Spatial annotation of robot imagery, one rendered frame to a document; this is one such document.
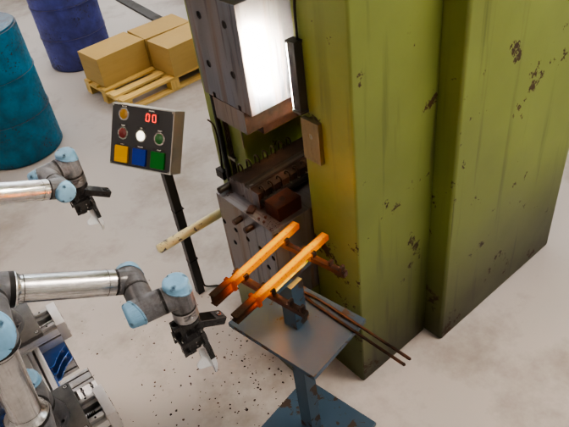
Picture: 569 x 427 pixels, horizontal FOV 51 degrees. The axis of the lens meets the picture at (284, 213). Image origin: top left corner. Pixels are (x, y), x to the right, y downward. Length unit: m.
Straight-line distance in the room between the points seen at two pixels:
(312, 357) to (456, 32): 1.19
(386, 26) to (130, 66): 4.00
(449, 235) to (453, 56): 0.79
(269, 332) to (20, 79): 3.22
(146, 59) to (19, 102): 1.42
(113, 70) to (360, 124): 3.88
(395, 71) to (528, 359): 1.64
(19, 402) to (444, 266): 1.78
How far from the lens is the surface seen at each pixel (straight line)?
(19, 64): 4.81
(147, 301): 1.65
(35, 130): 4.96
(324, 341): 2.09
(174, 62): 5.45
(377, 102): 1.98
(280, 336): 2.13
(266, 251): 2.03
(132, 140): 2.75
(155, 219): 4.01
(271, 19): 2.06
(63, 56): 6.37
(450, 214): 2.51
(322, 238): 2.05
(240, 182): 2.44
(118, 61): 5.60
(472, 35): 2.12
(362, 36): 1.84
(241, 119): 2.19
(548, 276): 3.48
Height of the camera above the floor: 2.41
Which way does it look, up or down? 39 degrees down
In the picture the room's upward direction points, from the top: 8 degrees counter-clockwise
